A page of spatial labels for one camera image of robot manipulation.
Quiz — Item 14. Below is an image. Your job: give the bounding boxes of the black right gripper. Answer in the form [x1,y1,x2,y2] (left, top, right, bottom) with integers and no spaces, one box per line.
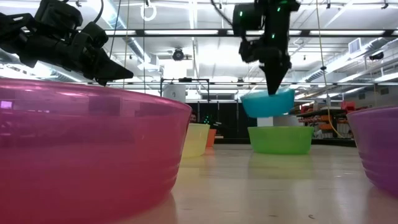
[238,33,293,96]

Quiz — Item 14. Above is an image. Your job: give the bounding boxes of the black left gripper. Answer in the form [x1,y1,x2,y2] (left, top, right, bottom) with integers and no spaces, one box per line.
[19,21,135,87]

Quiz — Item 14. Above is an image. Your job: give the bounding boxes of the blue plastic bowl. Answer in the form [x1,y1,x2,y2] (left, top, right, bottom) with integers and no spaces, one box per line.
[240,88,296,119]

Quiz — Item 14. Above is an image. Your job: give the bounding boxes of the large pink translucent bowl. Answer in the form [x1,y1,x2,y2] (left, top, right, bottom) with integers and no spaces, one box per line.
[0,77,193,224]

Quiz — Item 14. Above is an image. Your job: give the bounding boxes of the white block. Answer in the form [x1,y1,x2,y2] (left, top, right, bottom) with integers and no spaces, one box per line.
[257,116,274,128]

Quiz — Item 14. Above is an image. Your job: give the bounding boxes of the green plastic bowl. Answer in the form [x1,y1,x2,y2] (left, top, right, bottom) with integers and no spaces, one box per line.
[248,126,315,156]

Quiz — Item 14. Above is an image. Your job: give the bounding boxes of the shelf with orange bins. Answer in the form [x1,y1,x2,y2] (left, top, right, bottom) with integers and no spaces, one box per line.
[297,108,354,139]

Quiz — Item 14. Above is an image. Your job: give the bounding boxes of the white box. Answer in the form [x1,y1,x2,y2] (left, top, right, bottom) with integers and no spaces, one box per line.
[162,83,187,103]

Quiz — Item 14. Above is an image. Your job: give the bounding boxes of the red storage bins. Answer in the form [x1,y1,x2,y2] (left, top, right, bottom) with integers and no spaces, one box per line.
[340,100,357,112]

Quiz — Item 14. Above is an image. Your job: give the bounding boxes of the orange plastic bowl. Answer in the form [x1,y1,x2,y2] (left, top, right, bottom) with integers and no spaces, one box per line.
[205,129,217,148]

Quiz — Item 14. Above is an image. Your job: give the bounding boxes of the yellow plastic bowl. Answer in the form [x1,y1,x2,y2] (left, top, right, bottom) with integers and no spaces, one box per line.
[182,123,211,159]

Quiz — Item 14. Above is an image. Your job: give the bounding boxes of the purple plastic bowl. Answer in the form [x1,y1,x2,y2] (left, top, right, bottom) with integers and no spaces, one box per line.
[346,105,398,197]

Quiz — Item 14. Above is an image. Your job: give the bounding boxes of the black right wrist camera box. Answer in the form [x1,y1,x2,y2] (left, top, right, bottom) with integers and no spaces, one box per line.
[238,37,261,63]

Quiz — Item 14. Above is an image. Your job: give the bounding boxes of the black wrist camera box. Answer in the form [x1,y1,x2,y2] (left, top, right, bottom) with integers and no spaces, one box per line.
[34,0,84,32]
[238,37,261,63]

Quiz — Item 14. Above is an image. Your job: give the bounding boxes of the yellow hanging cable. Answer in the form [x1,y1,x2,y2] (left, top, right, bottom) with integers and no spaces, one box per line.
[315,0,345,139]

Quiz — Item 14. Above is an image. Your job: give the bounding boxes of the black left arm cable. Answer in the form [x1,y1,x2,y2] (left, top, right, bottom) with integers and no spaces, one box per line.
[92,0,105,24]

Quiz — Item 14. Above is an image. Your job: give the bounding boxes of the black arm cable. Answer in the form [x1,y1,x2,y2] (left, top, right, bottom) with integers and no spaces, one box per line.
[92,0,105,24]
[210,0,234,27]

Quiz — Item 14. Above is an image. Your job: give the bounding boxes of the black ceiling dome camera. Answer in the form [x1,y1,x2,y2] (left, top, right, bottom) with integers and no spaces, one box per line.
[172,48,185,62]

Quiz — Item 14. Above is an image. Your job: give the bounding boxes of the white cable loop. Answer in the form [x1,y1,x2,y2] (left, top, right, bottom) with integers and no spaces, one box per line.
[140,2,157,22]

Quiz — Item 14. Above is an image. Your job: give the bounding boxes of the black metal frame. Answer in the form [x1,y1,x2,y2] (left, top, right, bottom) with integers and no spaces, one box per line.
[159,77,210,103]

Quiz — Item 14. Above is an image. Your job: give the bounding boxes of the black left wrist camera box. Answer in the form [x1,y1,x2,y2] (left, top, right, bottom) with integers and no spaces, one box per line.
[34,0,84,32]

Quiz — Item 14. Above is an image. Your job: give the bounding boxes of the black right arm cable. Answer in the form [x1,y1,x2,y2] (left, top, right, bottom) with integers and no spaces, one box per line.
[210,0,234,27]

